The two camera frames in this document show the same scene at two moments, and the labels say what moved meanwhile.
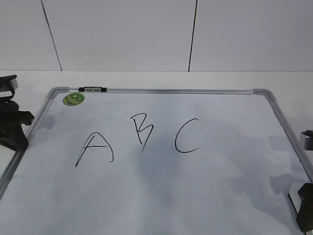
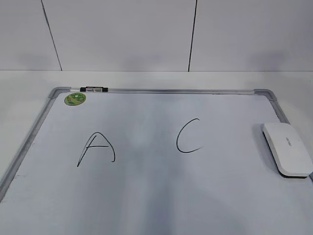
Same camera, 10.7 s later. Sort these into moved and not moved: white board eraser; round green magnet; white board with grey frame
Moved: white board eraser
Not moved: round green magnet; white board with grey frame
